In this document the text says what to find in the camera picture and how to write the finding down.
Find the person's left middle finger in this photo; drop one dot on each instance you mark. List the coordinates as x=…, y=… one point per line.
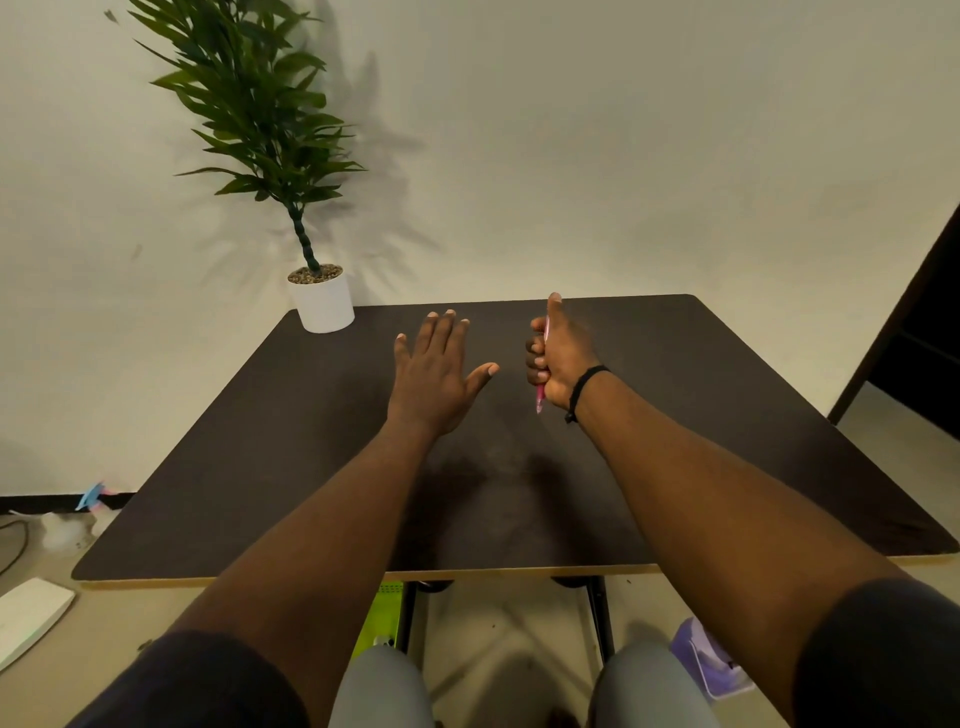
x=442, y=333

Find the person's left thumb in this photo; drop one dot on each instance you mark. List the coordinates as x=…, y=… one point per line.
x=483, y=375

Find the person's left hand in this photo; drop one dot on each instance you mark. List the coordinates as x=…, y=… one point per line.
x=429, y=390

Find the person's right thumb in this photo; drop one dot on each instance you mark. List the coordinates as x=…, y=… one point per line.
x=555, y=315

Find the person's grey trousers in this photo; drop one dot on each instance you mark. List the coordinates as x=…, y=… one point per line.
x=379, y=690

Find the green artificial plant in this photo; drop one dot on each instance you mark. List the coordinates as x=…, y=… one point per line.
x=259, y=112

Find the green plastic basket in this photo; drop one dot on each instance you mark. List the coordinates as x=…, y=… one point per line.
x=381, y=615

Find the black table legs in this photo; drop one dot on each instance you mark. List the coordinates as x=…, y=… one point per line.
x=600, y=615

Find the white flat device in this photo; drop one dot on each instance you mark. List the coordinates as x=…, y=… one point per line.
x=26, y=615

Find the dark wooden cabinet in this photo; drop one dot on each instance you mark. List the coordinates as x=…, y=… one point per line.
x=919, y=337

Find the person's right hand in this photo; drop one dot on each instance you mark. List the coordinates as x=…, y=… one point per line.
x=564, y=360

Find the person's right forearm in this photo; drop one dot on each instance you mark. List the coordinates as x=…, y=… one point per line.
x=720, y=517

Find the person's left little finger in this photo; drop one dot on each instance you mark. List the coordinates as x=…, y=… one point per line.
x=402, y=351

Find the pink pen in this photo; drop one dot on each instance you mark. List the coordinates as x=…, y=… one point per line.
x=539, y=397

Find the dark brown table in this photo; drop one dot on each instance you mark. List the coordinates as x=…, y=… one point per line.
x=262, y=450

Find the white plant pot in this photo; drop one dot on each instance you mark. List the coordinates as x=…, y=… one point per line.
x=322, y=304

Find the clear plastic bag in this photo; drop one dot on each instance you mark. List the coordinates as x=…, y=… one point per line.
x=64, y=529

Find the blue and pink clips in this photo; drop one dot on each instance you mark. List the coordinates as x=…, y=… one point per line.
x=94, y=496

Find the person's left forearm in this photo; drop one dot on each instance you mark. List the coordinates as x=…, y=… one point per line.
x=315, y=540

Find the purple plastic container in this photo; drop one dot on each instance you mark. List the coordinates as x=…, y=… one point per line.
x=709, y=660

